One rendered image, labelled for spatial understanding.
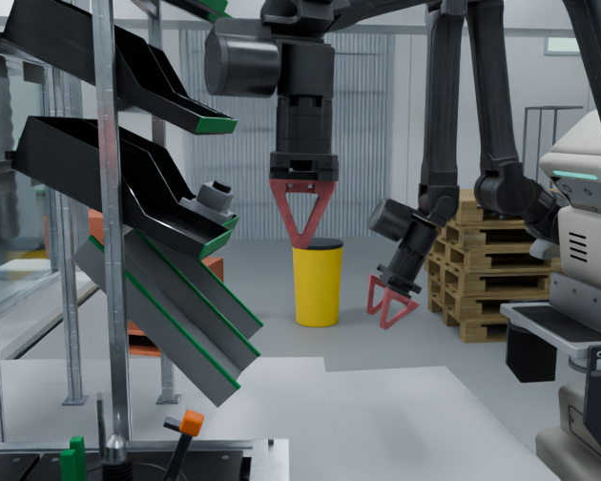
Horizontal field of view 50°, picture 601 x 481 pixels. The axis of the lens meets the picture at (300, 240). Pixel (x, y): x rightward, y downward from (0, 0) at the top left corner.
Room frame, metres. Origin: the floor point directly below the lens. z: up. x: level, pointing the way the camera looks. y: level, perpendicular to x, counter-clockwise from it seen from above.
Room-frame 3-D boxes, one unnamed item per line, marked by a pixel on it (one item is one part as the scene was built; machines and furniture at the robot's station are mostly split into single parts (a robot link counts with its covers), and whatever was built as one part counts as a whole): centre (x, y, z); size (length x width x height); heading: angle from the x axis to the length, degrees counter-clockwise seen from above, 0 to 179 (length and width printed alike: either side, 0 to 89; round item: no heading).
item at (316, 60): (0.67, 0.00, 1.41); 0.07 x 0.06 x 0.07; 114
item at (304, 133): (0.67, 0.00, 1.35); 0.10 x 0.07 x 0.07; 1
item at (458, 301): (4.49, -1.60, 0.46); 1.28 x 0.88 x 0.91; 95
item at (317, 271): (4.49, -0.12, 0.29); 0.36 x 0.36 x 0.57
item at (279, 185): (0.69, 0.00, 1.28); 0.07 x 0.07 x 0.09; 1
